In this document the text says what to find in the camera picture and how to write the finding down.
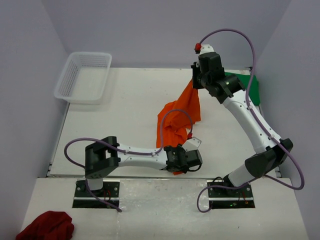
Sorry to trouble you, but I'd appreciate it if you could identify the orange t shirt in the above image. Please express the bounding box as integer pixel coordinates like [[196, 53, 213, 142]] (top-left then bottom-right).
[[156, 79, 202, 176]]

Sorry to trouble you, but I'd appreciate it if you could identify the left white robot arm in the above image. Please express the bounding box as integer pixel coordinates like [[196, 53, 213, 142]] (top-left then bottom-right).
[[85, 136, 203, 197]]

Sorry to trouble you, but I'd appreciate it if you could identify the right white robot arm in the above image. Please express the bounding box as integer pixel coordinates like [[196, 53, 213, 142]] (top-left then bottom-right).
[[191, 46, 293, 197]]

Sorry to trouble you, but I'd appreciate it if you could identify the folded green t shirt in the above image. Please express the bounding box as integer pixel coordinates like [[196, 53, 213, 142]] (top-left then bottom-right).
[[225, 70, 261, 106]]

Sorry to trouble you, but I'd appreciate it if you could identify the white plastic mesh basket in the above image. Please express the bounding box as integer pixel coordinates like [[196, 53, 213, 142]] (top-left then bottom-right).
[[53, 51, 112, 105]]

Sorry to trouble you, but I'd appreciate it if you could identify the crumpled dark red t shirt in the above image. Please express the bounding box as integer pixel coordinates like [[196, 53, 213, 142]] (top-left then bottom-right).
[[15, 211, 75, 240]]

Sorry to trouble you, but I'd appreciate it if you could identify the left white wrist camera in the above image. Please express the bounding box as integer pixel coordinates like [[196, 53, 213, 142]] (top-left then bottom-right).
[[182, 137, 202, 152]]

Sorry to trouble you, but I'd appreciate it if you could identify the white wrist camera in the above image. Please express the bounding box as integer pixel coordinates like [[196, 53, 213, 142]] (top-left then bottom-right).
[[182, 137, 202, 152], [199, 44, 215, 55]]

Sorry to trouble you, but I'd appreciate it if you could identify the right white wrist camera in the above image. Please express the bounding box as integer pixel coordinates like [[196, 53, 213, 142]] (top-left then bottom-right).
[[199, 44, 215, 55]]

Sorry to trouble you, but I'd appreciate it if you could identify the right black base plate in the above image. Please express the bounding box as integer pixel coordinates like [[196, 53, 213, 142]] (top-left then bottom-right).
[[207, 184, 256, 210]]

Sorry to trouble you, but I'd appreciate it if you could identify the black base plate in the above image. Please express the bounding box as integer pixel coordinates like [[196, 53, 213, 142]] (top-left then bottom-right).
[[207, 184, 256, 210], [72, 180, 120, 209]]

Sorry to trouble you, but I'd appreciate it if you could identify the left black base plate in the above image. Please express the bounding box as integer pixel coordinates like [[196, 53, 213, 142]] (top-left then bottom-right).
[[72, 180, 120, 209]]

